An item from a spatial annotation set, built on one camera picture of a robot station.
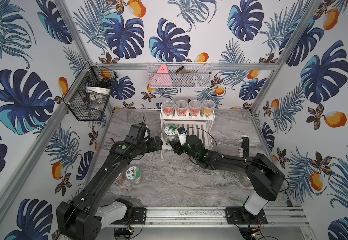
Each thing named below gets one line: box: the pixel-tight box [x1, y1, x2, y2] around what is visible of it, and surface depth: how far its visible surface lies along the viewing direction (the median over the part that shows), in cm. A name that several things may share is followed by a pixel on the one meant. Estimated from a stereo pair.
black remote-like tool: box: [241, 135, 250, 157], surface depth 103 cm
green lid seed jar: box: [164, 125, 179, 144], surface depth 84 cm
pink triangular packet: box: [149, 63, 172, 88], surface depth 92 cm
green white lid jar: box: [125, 166, 143, 185], surface depth 82 cm
